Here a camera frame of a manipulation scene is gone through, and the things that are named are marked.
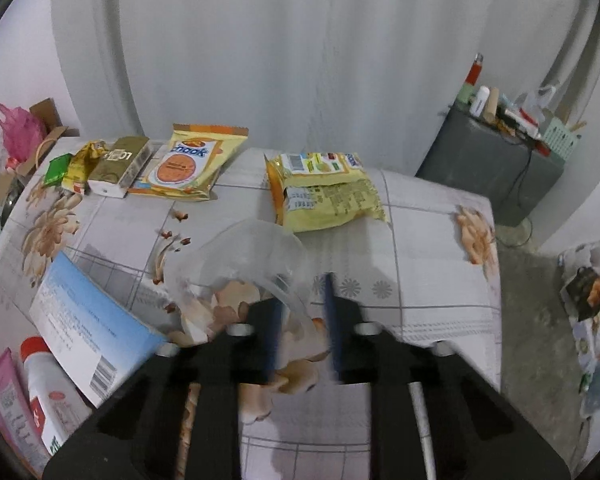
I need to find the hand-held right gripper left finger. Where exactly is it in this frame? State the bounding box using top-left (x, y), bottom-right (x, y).
top-left (42, 300), bottom-right (286, 480)

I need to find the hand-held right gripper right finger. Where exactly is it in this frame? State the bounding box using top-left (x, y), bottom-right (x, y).
top-left (324, 272), bottom-right (573, 480)

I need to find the clear plastic bag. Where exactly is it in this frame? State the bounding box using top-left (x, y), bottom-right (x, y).
top-left (164, 219), bottom-right (313, 348)

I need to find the white tube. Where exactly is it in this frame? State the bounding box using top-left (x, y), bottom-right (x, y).
top-left (410, 382), bottom-right (437, 480)

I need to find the yellow noodle packet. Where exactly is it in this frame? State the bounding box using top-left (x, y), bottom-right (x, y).
top-left (264, 151), bottom-right (391, 233)

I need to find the blue white box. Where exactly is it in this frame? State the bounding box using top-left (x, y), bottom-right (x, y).
top-left (29, 251), bottom-right (168, 408)

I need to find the orange snack packet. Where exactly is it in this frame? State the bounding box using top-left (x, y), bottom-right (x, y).
top-left (127, 123), bottom-right (249, 202)

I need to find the grey cabinet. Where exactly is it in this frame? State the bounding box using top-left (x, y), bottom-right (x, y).
top-left (415, 102), bottom-right (566, 226)

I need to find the white bottle with red label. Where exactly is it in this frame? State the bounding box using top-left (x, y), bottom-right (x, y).
top-left (20, 336), bottom-right (93, 458)

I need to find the olive gold box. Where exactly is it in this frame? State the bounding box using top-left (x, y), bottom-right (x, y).
top-left (87, 136), bottom-right (153, 198)

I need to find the pile of wrappers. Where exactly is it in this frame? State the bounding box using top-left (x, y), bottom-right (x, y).
top-left (559, 242), bottom-right (600, 361)

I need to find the crumpled yellow packet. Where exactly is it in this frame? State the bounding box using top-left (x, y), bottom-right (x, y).
top-left (61, 141), bottom-right (111, 196)

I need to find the white curtain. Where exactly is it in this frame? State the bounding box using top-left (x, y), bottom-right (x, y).
top-left (50, 0), bottom-right (600, 191)

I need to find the pink wipes packet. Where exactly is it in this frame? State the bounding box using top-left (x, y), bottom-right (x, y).
top-left (0, 349), bottom-right (51, 476)

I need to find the small white bottle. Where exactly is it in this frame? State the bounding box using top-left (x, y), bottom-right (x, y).
top-left (470, 86), bottom-right (491, 116)

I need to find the small green packet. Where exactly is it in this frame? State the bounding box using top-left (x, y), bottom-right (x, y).
top-left (44, 154), bottom-right (73, 187)

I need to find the pale green box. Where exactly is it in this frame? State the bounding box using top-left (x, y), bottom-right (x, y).
top-left (542, 115), bottom-right (581, 161)

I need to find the dark round pot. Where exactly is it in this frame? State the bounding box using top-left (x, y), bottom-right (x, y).
top-left (0, 180), bottom-right (28, 228)

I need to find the white plastic bag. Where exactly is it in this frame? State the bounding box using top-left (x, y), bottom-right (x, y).
top-left (517, 85), bottom-right (558, 121)

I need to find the cardboard box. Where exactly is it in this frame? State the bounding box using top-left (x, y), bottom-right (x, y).
top-left (0, 98), bottom-right (81, 206)

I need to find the pink plastic bag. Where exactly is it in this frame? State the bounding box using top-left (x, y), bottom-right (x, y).
top-left (0, 102), bottom-right (48, 161)

